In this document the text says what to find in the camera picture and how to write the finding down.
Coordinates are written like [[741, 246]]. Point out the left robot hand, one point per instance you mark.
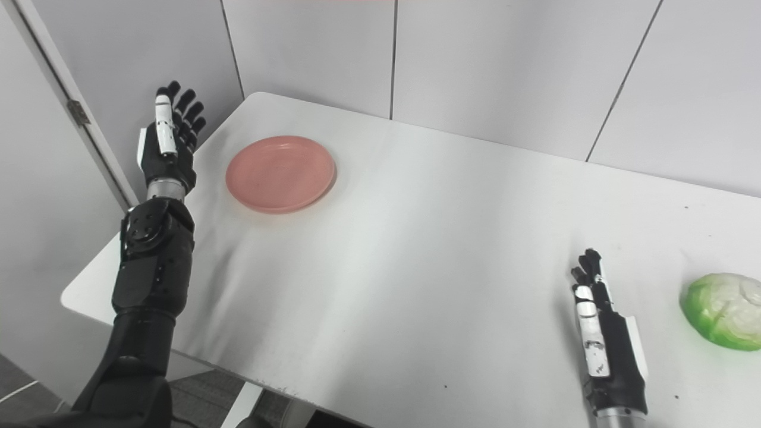
[[168, 148]]

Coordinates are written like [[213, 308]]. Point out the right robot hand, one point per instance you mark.
[[609, 351]]

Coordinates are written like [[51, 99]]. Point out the pink plate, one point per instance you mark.
[[279, 173]]

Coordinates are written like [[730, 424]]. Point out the green white cabbage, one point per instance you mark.
[[725, 310]]

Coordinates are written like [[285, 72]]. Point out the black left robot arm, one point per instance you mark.
[[142, 309]]

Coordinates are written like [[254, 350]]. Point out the metal door hinge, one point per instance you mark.
[[78, 112]]

